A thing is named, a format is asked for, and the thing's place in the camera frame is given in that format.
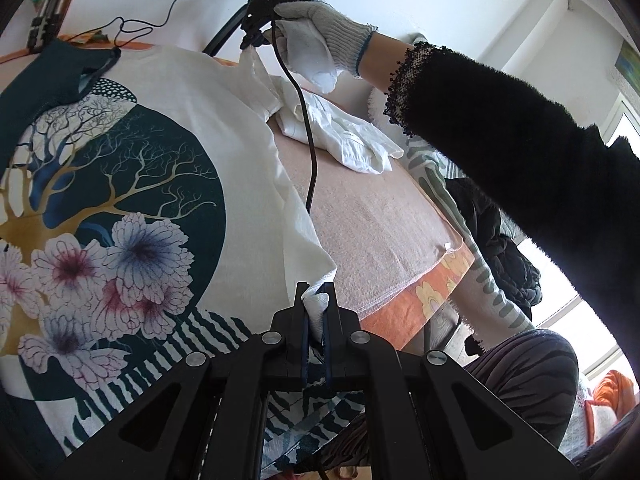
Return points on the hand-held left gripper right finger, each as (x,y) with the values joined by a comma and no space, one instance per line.
(327,345)

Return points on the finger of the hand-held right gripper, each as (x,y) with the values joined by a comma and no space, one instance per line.
(251,40)

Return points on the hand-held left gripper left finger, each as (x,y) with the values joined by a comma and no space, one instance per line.
(302,345)

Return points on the white tree-and-flower print t-shirt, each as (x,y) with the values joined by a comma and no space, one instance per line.
(200,95)

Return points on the person's right forearm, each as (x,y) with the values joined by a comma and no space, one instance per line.
(500,135)

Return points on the dark clothes pile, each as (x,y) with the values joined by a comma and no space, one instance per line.
(500,250)

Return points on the person's right hand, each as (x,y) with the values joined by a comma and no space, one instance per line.
(325,25)

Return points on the black tripod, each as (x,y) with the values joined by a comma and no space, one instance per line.
(225,30)

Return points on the pink blanket with orange border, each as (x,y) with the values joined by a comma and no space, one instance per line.
(375,230)

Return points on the white crumpled garment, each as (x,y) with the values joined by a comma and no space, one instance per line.
(350,135)

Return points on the orange cushion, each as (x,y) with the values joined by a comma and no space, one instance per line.
(610,390)

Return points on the framed wall picture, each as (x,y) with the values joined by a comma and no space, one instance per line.
(627,62)

